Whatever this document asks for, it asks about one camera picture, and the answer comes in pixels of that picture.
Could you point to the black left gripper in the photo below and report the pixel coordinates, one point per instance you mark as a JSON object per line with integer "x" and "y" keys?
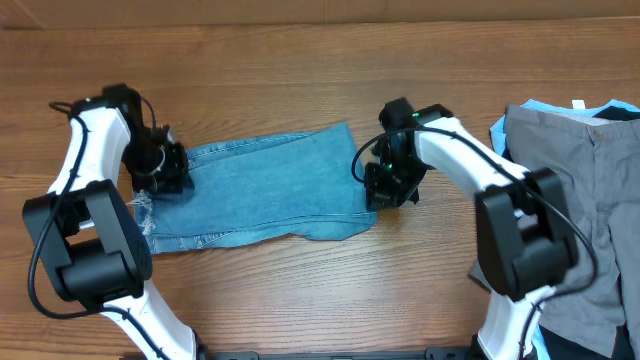
{"x": 176, "y": 176}

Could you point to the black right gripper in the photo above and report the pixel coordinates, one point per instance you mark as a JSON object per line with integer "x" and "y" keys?
{"x": 386, "y": 187}

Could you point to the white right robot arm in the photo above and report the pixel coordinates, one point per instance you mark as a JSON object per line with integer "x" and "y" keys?
{"x": 526, "y": 242}

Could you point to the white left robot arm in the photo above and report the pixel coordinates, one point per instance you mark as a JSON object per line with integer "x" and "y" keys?
{"x": 90, "y": 256}

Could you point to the light blue denim jeans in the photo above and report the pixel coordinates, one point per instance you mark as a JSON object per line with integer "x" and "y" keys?
{"x": 245, "y": 191}

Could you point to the grey trousers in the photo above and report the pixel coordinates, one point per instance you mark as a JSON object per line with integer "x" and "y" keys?
{"x": 601, "y": 322}

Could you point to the light blue shirt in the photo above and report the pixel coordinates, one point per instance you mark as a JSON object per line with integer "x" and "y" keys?
{"x": 614, "y": 110}

